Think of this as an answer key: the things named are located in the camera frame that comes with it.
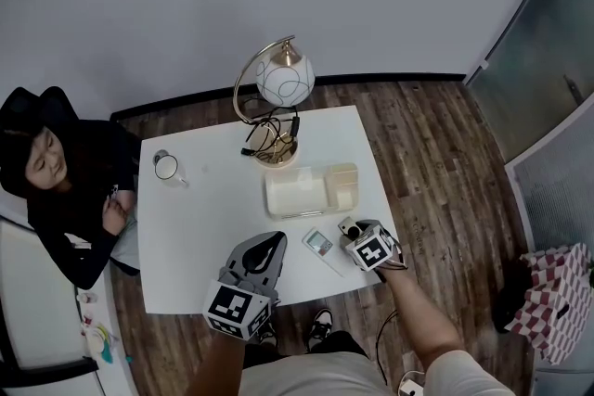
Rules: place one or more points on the person's right forearm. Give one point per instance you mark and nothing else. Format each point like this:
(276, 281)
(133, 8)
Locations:
(417, 320)

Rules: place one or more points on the brass globe table lamp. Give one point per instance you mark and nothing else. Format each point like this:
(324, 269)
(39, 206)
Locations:
(285, 79)

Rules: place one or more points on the person's black trousers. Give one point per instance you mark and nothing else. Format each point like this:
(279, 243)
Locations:
(339, 341)

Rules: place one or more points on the white power adapter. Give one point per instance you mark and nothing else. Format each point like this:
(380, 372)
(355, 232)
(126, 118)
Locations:
(412, 385)

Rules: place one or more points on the person's black white right shoe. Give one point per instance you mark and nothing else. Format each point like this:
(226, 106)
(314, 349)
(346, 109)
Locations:
(320, 327)

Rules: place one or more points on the glass mug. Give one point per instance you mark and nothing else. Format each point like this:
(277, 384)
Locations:
(165, 168)

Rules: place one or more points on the red white checkered bag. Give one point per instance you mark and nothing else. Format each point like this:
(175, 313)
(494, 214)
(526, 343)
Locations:
(557, 292)

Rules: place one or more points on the frosted glass door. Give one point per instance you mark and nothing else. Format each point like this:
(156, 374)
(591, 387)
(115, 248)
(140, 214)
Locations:
(533, 37)

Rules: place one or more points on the person's beige shirt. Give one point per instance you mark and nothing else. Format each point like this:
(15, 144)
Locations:
(315, 378)

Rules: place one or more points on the cream plastic organizer tray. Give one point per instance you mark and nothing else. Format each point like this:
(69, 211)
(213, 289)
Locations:
(297, 195)

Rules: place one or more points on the white door latch block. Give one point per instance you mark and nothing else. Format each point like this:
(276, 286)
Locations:
(485, 64)

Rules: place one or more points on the person's left forearm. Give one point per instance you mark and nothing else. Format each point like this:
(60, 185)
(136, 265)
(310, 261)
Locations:
(218, 366)

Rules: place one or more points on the person's black white shoe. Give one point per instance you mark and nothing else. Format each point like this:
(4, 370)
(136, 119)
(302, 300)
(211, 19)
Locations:
(320, 327)
(268, 335)

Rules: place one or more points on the white bowl with colourful items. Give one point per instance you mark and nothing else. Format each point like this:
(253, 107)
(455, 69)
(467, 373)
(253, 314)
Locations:
(101, 341)

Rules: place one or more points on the white remote control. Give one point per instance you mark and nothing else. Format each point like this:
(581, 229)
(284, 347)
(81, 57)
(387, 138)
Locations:
(320, 246)

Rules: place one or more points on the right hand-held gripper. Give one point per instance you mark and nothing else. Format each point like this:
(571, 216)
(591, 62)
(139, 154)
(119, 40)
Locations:
(371, 252)

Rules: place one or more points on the person's black white left shoe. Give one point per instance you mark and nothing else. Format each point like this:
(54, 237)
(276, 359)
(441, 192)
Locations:
(268, 335)

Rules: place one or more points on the small pink jar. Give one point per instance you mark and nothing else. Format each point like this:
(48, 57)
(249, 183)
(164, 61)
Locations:
(87, 297)

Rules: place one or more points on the glass partition with blinds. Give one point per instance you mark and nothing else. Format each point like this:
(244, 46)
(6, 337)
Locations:
(557, 190)

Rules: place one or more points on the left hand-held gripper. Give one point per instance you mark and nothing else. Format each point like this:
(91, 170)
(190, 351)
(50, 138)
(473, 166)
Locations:
(232, 306)

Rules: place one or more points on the black bag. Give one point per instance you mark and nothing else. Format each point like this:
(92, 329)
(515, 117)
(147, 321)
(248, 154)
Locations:
(510, 297)

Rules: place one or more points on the small red bottle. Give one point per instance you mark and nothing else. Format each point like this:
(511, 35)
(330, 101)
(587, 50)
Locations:
(88, 317)

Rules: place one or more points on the white black-framed desk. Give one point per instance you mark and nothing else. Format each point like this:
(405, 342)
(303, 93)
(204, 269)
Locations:
(37, 329)

